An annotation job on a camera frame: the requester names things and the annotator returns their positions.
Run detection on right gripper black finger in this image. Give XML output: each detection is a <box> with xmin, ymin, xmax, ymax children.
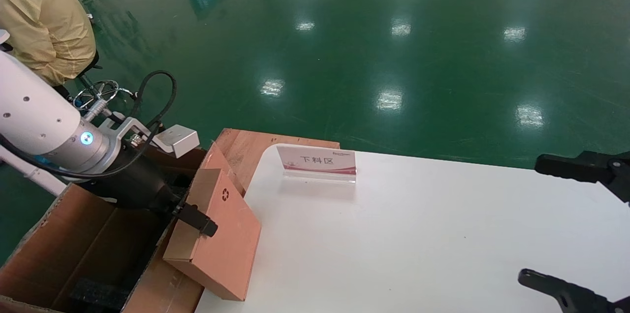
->
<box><xmin>518</xmin><ymin>269</ymin><xmax>630</xmax><ymax>313</ymax></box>
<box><xmin>535</xmin><ymin>151</ymin><xmax>630</xmax><ymax>204</ymax></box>

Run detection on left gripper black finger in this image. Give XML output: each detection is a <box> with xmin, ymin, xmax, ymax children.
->
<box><xmin>172</xmin><ymin>202</ymin><xmax>219</xmax><ymax>238</ymax></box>

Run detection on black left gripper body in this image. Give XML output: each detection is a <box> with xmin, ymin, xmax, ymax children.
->
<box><xmin>79</xmin><ymin>148</ymin><xmax>185</xmax><ymax>215</ymax></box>

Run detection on small cardboard box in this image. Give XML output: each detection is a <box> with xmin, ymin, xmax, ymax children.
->
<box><xmin>162</xmin><ymin>169</ymin><xmax>262</xmax><ymax>302</ymax></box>

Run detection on large cardboard box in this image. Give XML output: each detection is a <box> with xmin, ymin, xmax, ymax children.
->
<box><xmin>0</xmin><ymin>142</ymin><xmax>247</xmax><ymax>313</ymax></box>

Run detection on reddish wooden platform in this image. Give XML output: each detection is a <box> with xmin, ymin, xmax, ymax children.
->
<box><xmin>216</xmin><ymin>128</ymin><xmax>341</xmax><ymax>191</ymax></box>

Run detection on chrome base swivel stool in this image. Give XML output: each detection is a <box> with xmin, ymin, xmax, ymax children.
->
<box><xmin>73</xmin><ymin>50</ymin><xmax>141</xmax><ymax>123</ymax></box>

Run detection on white tube leg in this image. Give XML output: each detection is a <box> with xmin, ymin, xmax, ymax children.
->
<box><xmin>0</xmin><ymin>146</ymin><xmax>68</xmax><ymax>196</ymax></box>

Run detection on black foam block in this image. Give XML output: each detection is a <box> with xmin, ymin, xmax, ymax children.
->
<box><xmin>69</xmin><ymin>278</ymin><xmax>131</xmax><ymax>312</ymax></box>

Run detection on acrylic sign with red stripe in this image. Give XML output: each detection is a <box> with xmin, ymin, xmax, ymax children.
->
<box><xmin>276</xmin><ymin>144</ymin><xmax>357</xmax><ymax>185</ymax></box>

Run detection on person yellow coat black trousers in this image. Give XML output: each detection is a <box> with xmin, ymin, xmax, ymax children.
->
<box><xmin>0</xmin><ymin>0</ymin><xmax>97</xmax><ymax>101</ymax></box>

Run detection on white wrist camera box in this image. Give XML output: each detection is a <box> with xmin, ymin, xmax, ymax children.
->
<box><xmin>98</xmin><ymin>116</ymin><xmax>200</xmax><ymax>159</ymax></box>

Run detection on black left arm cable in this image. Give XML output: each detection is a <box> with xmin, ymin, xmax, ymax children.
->
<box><xmin>0</xmin><ymin>70</ymin><xmax>177</xmax><ymax>180</ymax></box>

